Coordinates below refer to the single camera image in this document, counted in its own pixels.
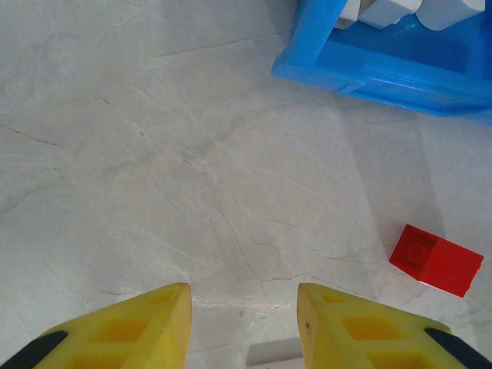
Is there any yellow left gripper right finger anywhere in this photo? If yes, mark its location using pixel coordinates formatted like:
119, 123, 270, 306
298, 283, 492, 369

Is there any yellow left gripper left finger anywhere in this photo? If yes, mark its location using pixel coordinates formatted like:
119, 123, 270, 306
0, 283, 193, 369

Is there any blue three-compartment bin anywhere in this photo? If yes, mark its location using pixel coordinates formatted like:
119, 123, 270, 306
271, 0, 492, 126

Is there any small white lego brick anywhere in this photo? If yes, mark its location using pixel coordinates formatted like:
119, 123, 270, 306
336, 0, 364, 30
357, 0, 422, 28
414, 0, 485, 32

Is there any small red lego brick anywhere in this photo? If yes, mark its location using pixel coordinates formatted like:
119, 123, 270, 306
388, 224, 485, 299

